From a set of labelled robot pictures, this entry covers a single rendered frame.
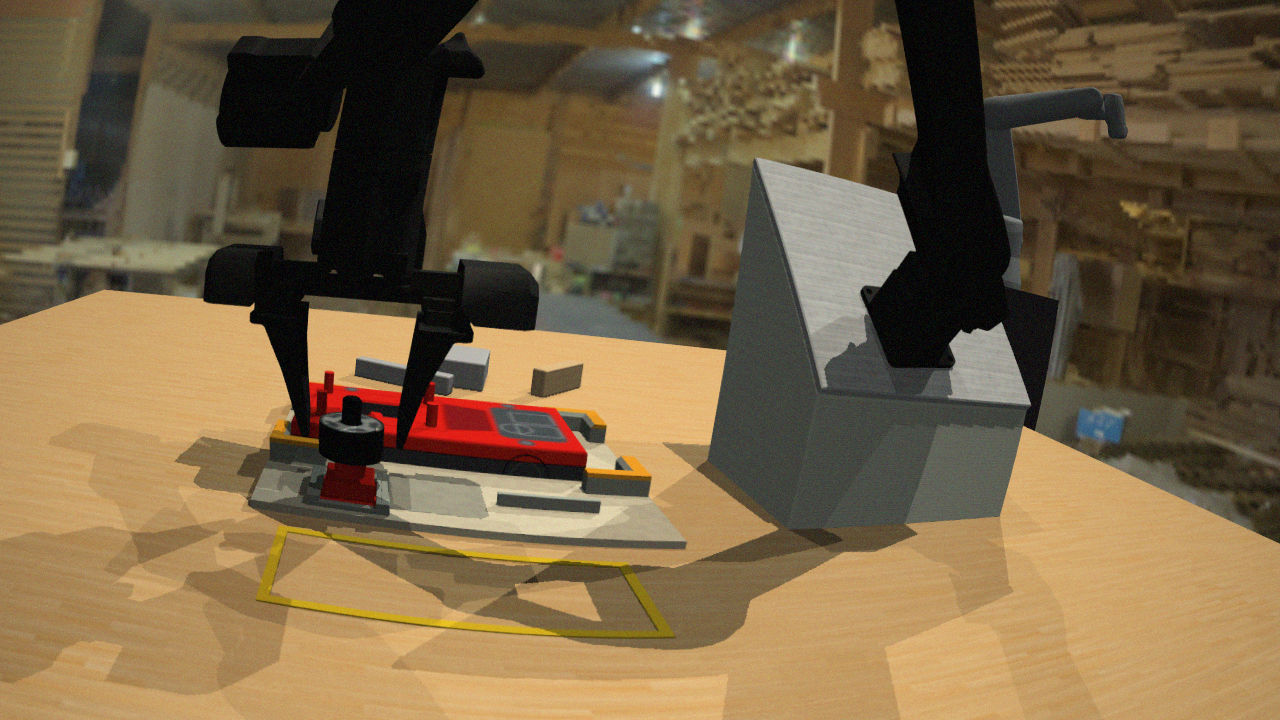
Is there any brown rectangular block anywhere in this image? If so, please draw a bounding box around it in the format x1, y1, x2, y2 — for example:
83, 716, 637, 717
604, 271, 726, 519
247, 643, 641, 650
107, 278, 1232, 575
530, 360, 582, 397

